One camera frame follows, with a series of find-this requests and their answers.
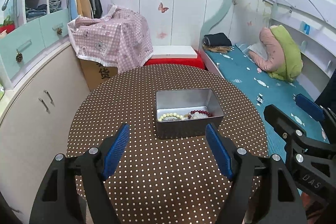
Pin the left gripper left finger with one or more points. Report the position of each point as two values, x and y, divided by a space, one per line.
57 200

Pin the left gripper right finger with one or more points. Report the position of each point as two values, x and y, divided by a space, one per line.
262 189

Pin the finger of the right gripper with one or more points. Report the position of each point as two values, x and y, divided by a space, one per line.
286 128
316 112

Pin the pink charm trinket cluster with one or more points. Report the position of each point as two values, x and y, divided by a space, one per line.
197 115

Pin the dark hanging garment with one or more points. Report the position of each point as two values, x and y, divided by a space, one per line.
327 98

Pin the pink green rolled quilt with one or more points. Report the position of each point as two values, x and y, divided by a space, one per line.
284 56

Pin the white pillow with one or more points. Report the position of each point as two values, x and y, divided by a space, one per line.
259 49

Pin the cream curved cabinet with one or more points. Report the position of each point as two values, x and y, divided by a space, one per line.
49 88

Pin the silver metal tin box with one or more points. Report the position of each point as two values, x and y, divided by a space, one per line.
173 106

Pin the folded dark clothes stack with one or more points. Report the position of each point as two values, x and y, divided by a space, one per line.
218 43

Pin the red storage box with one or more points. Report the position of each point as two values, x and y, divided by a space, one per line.
196 62

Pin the cardboard box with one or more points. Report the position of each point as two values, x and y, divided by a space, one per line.
95 73

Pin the pink checkered cover cloth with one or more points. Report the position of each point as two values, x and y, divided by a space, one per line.
119 39

